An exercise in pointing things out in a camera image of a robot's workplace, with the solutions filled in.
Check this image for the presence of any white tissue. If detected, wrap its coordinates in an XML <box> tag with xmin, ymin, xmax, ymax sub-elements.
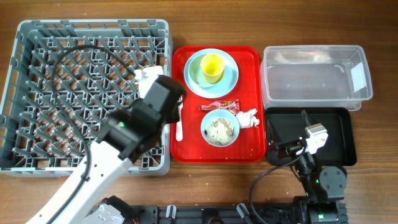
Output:
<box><xmin>236</xmin><ymin>108</ymin><xmax>260</xmax><ymax>129</ymax></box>

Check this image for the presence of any white plastic fork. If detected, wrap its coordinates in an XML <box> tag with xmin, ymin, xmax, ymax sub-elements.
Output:
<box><xmin>175</xmin><ymin>96</ymin><xmax>183</xmax><ymax>141</ymax></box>

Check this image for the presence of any light green bowl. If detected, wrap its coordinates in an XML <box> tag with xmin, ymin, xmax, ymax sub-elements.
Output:
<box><xmin>188</xmin><ymin>54</ymin><xmax>223</xmax><ymax>88</ymax></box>

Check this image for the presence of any blue bowl with rice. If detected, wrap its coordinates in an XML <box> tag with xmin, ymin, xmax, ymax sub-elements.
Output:
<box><xmin>200</xmin><ymin>110</ymin><xmax>240</xmax><ymax>147</ymax></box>

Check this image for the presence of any yellow plastic cup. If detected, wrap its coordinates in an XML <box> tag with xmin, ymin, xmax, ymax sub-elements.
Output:
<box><xmin>200</xmin><ymin>54</ymin><xmax>225</xmax><ymax>84</ymax></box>

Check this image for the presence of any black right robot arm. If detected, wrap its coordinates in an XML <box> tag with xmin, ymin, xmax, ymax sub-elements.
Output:
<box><xmin>267</xmin><ymin>110</ymin><xmax>346</xmax><ymax>223</ymax></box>

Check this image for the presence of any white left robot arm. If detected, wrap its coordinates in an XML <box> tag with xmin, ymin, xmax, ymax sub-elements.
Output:
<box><xmin>30</xmin><ymin>75</ymin><xmax>187</xmax><ymax>223</ymax></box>

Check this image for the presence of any grey dishwasher rack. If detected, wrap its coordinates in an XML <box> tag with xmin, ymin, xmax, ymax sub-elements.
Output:
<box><xmin>1</xmin><ymin>19</ymin><xmax>172</xmax><ymax>177</ymax></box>

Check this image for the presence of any black plastic tray bin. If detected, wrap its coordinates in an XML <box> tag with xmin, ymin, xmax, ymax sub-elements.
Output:
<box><xmin>264</xmin><ymin>107</ymin><xmax>357</xmax><ymax>166</ymax></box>

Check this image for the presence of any clear plastic bin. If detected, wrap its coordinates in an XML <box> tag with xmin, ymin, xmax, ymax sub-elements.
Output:
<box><xmin>261</xmin><ymin>45</ymin><xmax>373</xmax><ymax>111</ymax></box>

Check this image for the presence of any light blue plate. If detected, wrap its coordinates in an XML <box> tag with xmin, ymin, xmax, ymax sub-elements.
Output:
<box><xmin>183</xmin><ymin>49</ymin><xmax>239</xmax><ymax>98</ymax></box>

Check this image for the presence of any red snack wrapper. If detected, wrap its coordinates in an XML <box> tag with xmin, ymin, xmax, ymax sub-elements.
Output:
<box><xmin>199</xmin><ymin>100</ymin><xmax>241</xmax><ymax>115</ymax></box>

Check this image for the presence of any red plastic tray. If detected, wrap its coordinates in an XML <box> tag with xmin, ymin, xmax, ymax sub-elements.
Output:
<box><xmin>170</xmin><ymin>45</ymin><xmax>266</xmax><ymax>163</ymax></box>

